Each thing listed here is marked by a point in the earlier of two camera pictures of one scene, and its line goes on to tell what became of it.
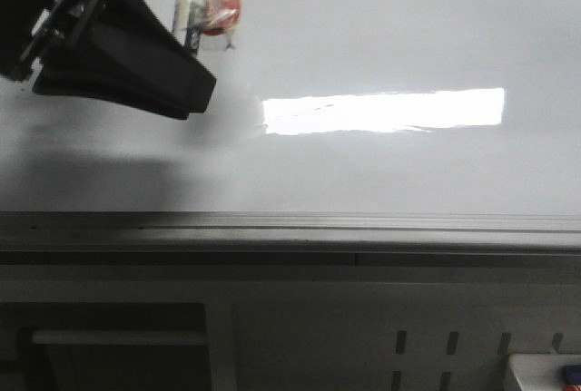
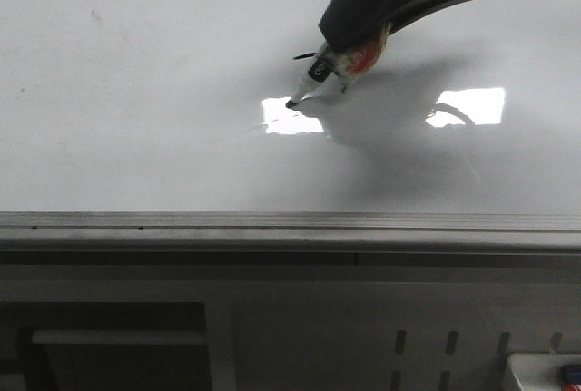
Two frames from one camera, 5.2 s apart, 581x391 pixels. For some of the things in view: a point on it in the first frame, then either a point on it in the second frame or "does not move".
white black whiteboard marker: [188, 9] -> [322, 69]
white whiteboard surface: [356, 85] does not move
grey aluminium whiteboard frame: [290, 239] does not move
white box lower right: [542, 371] does not move
